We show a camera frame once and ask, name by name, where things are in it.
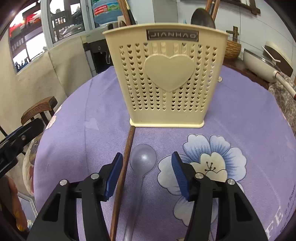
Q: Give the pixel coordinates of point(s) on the beige fabric cover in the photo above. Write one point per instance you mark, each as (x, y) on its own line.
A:
(57, 69)

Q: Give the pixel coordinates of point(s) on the metal spoon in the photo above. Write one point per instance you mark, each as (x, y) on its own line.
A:
(202, 19)

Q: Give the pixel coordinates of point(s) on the purple floral tablecloth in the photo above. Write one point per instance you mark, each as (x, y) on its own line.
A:
(231, 120)

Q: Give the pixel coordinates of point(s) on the cream pan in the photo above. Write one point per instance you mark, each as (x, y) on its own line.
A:
(256, 62)

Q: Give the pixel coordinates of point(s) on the cream pan lid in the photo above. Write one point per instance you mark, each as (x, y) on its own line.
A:
(277, 55)

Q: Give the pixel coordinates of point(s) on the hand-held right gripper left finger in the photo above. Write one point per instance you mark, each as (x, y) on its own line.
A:
(113, 176)

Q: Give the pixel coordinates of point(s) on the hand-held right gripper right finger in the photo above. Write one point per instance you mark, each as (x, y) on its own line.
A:
(181, 176)

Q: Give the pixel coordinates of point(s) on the brown wooden chopstick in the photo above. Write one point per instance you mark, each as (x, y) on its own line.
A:
(209, 5)
(216, 8)
(123, 11)
(130, 139)

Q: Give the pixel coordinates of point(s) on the woven basket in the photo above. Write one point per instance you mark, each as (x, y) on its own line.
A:
(233, 49)

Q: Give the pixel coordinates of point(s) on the cream perforated utensil holder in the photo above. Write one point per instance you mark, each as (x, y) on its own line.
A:
(168, 69)

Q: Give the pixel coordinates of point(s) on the brown floral cloth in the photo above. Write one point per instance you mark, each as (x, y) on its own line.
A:
(285, 104)

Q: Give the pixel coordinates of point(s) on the dark wooden chair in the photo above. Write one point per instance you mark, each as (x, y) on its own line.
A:
(39, 107)

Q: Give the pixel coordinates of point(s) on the person's left hand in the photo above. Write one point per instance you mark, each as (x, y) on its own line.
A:
(17, 204)

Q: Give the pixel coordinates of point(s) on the dark wooden wall shelf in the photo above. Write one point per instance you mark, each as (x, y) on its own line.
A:
(251, 8)

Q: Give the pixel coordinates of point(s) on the translucent plastic spoon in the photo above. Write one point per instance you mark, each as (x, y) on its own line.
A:
(143, 160)

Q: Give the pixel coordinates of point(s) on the black water dispenser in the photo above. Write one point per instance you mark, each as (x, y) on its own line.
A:
(97, 58)

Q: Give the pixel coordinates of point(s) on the black chopstick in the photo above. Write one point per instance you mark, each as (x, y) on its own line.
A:
(131, 16)

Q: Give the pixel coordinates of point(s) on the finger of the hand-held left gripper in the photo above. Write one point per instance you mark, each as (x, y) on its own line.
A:
(16, 143)

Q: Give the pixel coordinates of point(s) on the window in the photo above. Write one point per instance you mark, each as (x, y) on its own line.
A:
(34, 34)

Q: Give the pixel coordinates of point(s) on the blue water bottle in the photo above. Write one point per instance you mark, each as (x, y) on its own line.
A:
(106, 9)

